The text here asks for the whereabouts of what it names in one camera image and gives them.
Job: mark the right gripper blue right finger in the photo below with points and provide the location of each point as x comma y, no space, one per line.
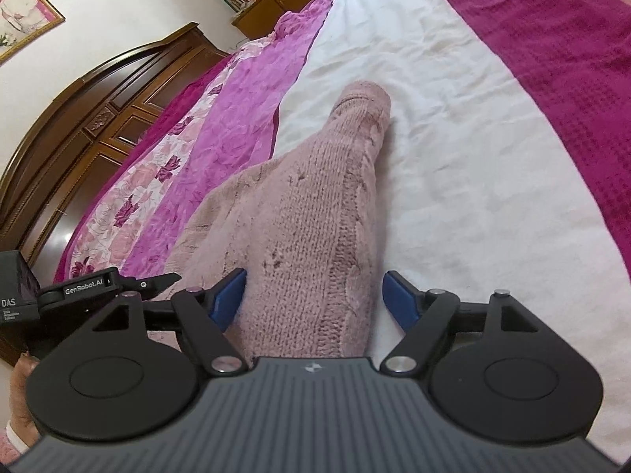
401,299

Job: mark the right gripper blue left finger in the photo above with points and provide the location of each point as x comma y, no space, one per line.
225,297

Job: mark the dusty pink knit cardigan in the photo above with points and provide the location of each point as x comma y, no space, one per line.
304,228

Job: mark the person's left hand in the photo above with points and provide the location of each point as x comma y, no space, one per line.
21,429

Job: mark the dark wooden headboard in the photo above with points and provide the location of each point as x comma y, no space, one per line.
84,136

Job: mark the purple pink floral bedspread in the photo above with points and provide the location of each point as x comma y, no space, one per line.
506,162

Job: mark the framed portrait on wall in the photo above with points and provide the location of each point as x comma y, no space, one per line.
23,21

